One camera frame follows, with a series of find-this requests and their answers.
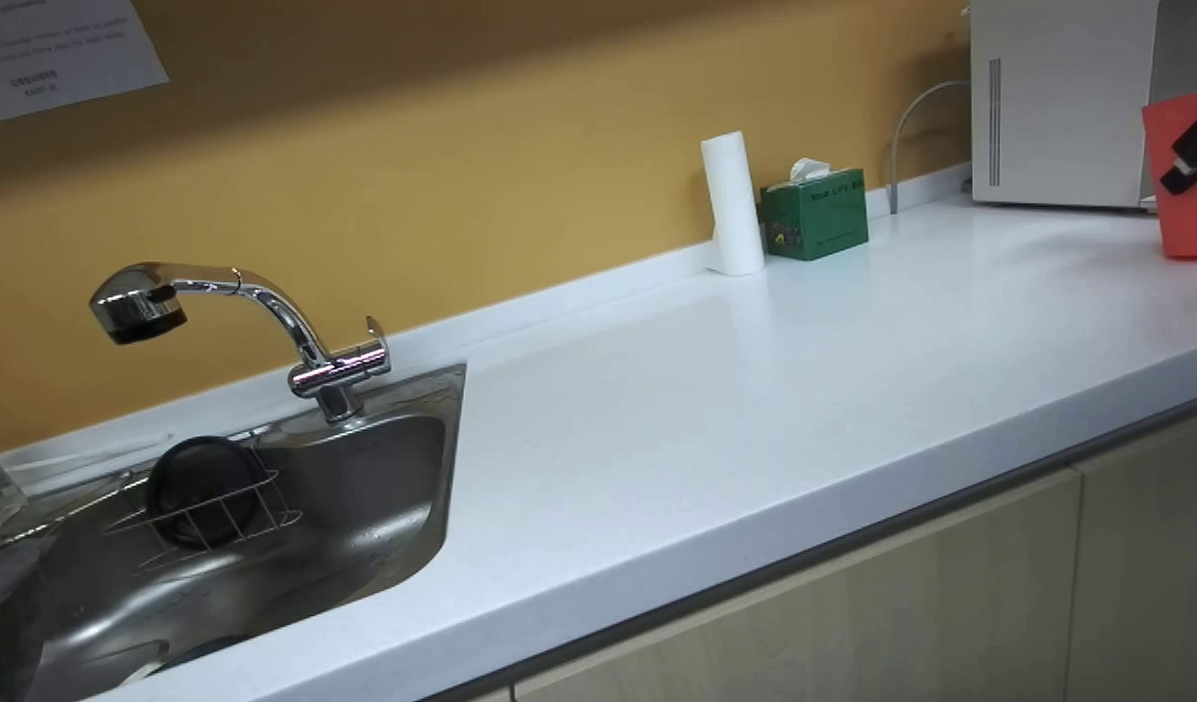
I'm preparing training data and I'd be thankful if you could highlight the grey coffeemaker cable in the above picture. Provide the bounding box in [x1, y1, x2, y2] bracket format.
[882, 75, 976, 219]

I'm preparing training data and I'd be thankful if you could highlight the orange plastic cup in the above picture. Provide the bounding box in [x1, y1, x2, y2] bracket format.
[1141, 95, 1197, 260]

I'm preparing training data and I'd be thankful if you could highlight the white paper towel roll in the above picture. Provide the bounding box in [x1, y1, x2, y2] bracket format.
[701, 131, 764, 277]

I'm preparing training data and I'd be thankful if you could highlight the wire sink rack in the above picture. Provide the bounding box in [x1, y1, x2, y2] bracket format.
[106, 469, 298, 548]

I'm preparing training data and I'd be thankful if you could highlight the light wood cabinet door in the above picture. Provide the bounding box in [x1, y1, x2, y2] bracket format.
[516, 473, 1078, 702]
[1067, 418, 1197, 702]

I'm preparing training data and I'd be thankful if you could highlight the white coffeemaker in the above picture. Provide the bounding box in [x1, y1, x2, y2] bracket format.
[972, 0, 1158, 209]

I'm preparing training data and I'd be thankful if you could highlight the light wood right cabinet door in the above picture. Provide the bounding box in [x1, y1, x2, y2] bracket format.
[1067, 418, 1197, 702]

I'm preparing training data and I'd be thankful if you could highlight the chrome sink faucet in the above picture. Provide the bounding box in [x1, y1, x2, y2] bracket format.
[91, 260, 395, 425]

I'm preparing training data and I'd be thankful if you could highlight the green tissue box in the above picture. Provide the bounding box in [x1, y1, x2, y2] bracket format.
[759, 158, 868, 260]

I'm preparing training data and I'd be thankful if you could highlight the white paper notice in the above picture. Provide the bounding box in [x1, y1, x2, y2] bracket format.
[0, 0, 167, 122]

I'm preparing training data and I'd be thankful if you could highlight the stainless steel sink basin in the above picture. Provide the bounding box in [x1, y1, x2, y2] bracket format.
[0, 365, 462, 702]

